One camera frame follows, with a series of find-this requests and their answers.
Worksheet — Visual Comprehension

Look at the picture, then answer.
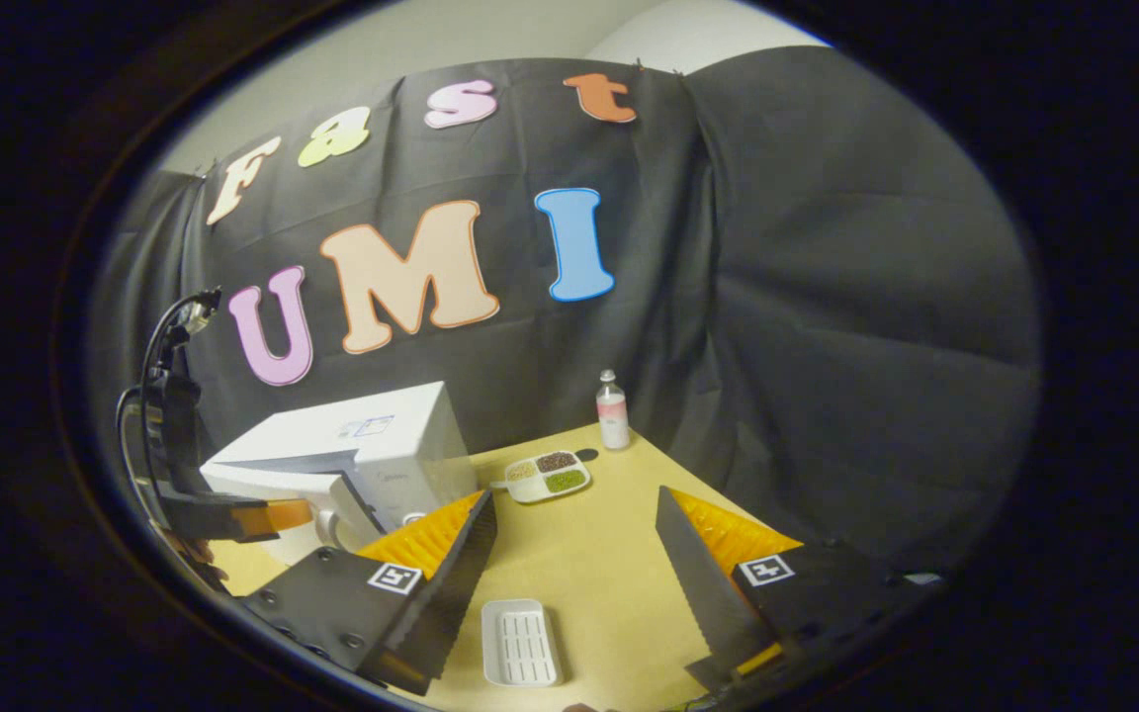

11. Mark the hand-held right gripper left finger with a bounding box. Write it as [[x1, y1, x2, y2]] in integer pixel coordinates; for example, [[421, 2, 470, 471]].
[[233, 489, 498, 696]]

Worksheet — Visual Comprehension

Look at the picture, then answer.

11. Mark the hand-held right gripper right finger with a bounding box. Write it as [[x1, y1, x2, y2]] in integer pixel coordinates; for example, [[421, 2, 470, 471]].
[[656, 486, 936, 693]]

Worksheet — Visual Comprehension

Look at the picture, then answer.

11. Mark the white rectangular plastic tray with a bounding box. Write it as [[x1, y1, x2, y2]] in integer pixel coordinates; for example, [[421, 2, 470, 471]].
[[482, 598, 564, 688]]

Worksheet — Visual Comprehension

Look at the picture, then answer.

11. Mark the white divided dish of grains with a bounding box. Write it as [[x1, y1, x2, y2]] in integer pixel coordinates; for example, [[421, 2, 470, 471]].
[[503, 450, 592, 505]]

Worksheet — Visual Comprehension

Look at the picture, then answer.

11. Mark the white microwave oven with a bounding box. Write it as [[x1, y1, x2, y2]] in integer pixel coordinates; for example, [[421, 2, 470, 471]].
[[201, 382, 480, 565]]

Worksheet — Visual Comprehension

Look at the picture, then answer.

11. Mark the black backdrop cloth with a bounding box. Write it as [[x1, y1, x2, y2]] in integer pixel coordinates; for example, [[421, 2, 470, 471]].
[[95, 46, 1042, 584]]

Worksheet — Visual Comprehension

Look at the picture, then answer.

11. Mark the clear bottle with pink label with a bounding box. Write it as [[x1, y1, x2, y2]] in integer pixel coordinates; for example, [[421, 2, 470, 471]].
[[596, 370, 632, 452]]

